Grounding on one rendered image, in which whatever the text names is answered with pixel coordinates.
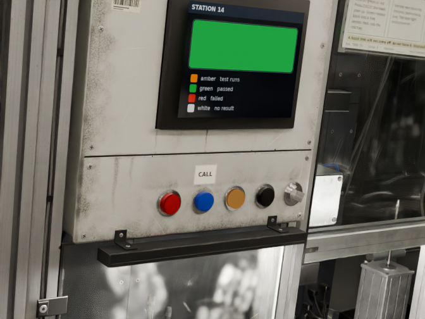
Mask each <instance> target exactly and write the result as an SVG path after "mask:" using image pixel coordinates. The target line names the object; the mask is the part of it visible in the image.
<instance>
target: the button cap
mask: <svg viewBox="0 0 425 319"><path fill-rule="evenodd" d="M213 204H214V198H213V195H212V194H211V193H210V192H206V191H205V192H201V193H200V194H199V195H198V196H197V199H196V202H195V205H196V207H197V209H198V210H200V211H208V210H210V209H211V208H212V206H213Z"/></svg>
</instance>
